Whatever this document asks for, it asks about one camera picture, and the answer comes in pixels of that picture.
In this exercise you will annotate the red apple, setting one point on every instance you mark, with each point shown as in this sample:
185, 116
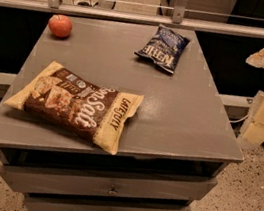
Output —
60, 26

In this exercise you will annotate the grey drawer cabinet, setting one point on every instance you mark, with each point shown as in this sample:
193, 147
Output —
180, 128

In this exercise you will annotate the blue Kettle chips bag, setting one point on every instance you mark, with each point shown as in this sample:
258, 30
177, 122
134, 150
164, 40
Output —
164, 48

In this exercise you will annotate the middle drawer with knob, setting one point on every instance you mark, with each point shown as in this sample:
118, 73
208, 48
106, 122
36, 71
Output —
41, 202

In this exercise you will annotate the drawer with knob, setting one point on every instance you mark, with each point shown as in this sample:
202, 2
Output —
115, 184
41, 202

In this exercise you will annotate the brown yellow chips bag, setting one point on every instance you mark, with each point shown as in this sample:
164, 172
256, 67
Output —
97, 114

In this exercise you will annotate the top drawer with knob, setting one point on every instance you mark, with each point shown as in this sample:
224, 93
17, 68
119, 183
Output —
115, 184

